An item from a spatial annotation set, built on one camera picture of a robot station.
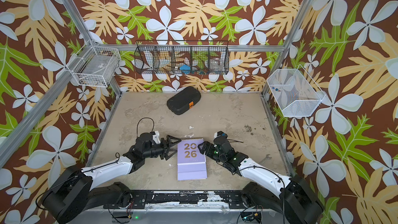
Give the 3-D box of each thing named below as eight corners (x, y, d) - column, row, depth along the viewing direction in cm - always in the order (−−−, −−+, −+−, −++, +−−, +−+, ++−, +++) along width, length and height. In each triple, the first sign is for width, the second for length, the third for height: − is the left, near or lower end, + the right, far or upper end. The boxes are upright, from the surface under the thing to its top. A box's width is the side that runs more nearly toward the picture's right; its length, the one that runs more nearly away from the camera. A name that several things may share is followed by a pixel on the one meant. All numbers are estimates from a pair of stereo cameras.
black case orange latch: (165, 107, 114) (164, 101, 109) (190, 90, 125) (190, 84, 120) (178, 118, 107) (177, 113, 102) (203, 99, 119) (203, 94, 114)
